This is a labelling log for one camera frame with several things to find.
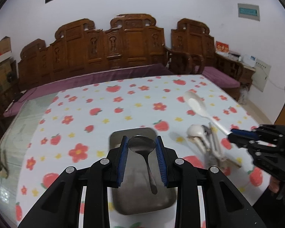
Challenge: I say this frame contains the stainless steel spoon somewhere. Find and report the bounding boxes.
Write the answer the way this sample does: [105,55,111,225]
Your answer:
[127,135,158,195]

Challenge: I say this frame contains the large white ceramic spoon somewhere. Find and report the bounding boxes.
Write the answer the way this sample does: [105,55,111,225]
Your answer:
[183,90,278,147]

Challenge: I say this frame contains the stainless steel fork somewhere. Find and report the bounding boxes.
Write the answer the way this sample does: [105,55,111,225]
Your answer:
[202,125,216,168]

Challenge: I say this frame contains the person's right hand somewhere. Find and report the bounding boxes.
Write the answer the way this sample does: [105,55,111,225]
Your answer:
[268,177,279,194]

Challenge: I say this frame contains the rectangular stainless steel tray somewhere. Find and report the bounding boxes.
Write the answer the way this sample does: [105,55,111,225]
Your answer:
[108,127,177,215]

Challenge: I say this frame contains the strawberry flower print tablecloth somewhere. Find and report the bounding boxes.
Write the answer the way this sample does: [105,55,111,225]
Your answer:
[14,74,274,228]

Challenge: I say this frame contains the purple armchair cushion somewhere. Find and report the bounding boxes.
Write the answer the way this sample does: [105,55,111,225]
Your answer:
[202,66,240,89]

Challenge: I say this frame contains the wooden side table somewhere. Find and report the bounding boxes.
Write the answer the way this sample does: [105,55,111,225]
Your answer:
[216,54,255,89]

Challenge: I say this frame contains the red paper box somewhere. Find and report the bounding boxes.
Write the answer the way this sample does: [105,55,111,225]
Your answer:
[215,41,229,54]

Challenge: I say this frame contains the purple sofa cushion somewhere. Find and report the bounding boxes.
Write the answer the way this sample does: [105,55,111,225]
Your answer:
[3,64,172,117]

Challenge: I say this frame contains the carved wooden armchair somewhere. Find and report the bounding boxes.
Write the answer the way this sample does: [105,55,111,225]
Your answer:
[171,19,240,101]

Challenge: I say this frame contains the carved wooden sofa bench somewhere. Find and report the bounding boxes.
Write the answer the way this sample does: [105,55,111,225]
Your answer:
[18,14,194,90]

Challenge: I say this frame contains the stacked cardboard boxes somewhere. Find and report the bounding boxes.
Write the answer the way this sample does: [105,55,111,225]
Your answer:
[0,36,17,93]

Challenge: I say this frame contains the white wall distribution box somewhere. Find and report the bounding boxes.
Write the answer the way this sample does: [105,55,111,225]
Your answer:
[252,58,271,92]

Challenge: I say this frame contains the grey wall electrical panel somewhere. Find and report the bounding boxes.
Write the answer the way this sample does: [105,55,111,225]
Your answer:
[237,3,260,21]

